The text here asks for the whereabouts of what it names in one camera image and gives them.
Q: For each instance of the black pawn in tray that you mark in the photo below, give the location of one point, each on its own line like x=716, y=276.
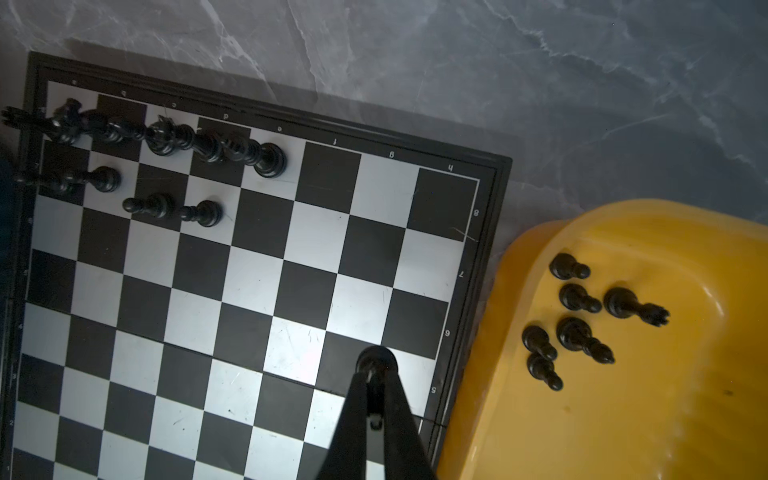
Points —
x=536, y=340
x=542, y=369
x=565, y=266
x=574, y=297

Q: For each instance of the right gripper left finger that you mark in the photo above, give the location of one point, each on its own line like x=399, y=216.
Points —
x=346, y=456

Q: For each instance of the black chess piece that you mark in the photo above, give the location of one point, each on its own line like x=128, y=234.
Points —
x=376, y=360

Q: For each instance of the black pawn on board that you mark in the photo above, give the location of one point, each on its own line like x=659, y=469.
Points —
x=206, y=213
x=156, y=205

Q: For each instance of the black and white chessboard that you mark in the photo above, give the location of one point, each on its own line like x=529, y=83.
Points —
x=145, y=348

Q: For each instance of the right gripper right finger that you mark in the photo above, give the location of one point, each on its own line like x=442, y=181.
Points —
x=404, y=454

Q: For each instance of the yellow plastic tray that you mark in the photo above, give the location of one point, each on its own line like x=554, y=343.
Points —
x=687, y=400

